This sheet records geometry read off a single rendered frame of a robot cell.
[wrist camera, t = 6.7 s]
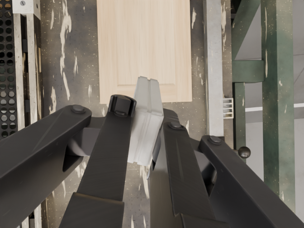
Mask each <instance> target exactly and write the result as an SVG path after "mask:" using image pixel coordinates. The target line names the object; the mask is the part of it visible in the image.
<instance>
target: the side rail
mask: <svg viewBox="0 0 304 228"><path fill-rule="evenodd" d="M261 60H264V82H262V117H263V169H264V183H265V184H266V185H267V186H268V187H269V188H270V189H271V190H272V191H273V192H274V193H275V194H276V195H277V196H278V197H279V198H280V199H281V200H282V201H283V202H284V203H285V204H286V205H287V206H288V207H289V208H290V209H291V210H292V211H293V212H294V213H295V131H294V69H293V8H292V0H261Z"/></svg>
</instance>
